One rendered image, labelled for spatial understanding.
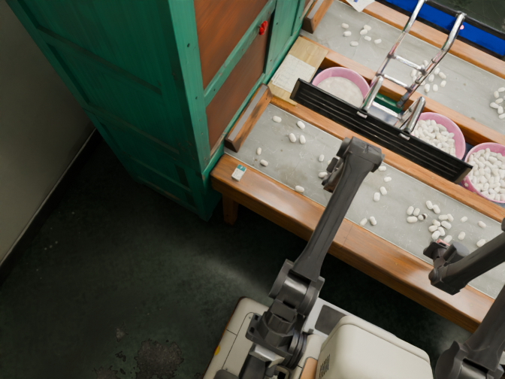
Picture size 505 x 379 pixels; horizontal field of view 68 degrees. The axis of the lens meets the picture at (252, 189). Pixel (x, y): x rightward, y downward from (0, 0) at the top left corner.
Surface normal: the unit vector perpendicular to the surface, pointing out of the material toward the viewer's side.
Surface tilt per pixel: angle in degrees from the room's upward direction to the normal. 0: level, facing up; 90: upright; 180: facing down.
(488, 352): 27
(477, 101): 0
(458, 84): 0
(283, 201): 0
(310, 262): 19
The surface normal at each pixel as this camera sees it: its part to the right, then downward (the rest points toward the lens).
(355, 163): -0.14, -0.04
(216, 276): 0.06, -0.32
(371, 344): 0.33, -0.80
